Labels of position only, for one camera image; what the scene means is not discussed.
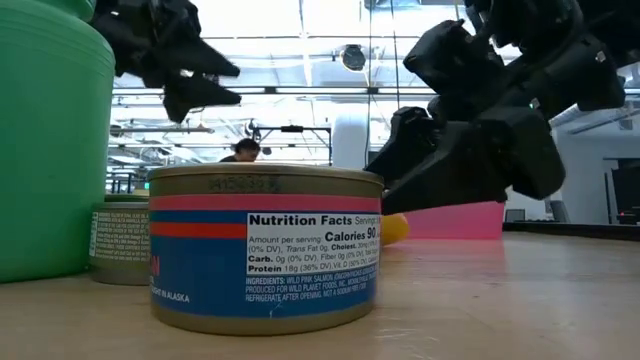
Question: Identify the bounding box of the green bottle with strap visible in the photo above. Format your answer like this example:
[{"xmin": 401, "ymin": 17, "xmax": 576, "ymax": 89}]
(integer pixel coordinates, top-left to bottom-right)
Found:
[{"xmin": 0, "ymin": 0, "xmax": 117, "ymax": 285}]

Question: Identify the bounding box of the person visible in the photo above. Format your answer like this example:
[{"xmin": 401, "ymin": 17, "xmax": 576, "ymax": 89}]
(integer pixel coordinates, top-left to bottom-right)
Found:
[{"xmin": 218, "ymin": 138, "xmax": 262, "ymax": 164}]

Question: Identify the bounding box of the blue label tin can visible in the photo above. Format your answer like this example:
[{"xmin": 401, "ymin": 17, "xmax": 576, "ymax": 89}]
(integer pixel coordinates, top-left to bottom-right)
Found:
[{"xmin": 147, "ymin": 163, "xmax": 385, "ymax": 337}]

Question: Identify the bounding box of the black aluminium table frame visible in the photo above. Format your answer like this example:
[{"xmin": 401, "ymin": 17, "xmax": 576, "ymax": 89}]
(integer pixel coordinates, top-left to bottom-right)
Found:
[{"xmin": 502, "ymin": 221, "xmax": 640, "ymax": 242}]

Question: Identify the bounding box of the black ceiling cable reel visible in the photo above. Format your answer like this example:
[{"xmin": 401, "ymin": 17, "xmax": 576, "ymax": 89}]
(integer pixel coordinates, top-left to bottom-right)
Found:
[{"xmin": 340, "ymin": 43, "xmax": 367, "ymax": 73}]

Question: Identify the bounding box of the red translucent plastic bin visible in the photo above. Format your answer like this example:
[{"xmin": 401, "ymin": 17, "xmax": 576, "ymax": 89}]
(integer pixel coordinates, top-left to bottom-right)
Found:
[{"xmin": 403, "ymin": 201, "xmax": 506, "ymax": 241}]

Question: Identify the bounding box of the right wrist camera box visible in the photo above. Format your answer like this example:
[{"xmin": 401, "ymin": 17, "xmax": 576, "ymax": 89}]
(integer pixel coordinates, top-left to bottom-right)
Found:
[{"xmin": 403, "ymin": 19, "xmax": 506, "ymax": 101}]

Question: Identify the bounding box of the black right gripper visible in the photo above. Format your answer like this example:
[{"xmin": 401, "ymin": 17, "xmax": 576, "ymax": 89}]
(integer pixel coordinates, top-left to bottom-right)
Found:
[{"xmin": 366, "ymin": 37, "xmax": 626, "ymax": 216}]

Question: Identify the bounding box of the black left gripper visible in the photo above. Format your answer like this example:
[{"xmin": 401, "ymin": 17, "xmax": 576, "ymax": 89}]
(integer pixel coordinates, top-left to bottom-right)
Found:
[{"xmin": 89, "ymin": 0, "xmax": 242, "ymax": 125}]

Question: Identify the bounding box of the yellow mango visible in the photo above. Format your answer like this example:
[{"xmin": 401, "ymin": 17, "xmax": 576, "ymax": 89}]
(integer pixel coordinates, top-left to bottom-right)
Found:
[{"xmin": 380, "ymin": 213, "xmax": 411, "ymax": 247}]

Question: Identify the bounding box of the black metal rack frame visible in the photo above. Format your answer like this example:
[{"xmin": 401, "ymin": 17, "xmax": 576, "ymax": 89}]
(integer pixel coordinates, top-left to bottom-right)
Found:
[{"xmin": 252, "ymin": 124, "xmax": 334, "ymax": 166}]

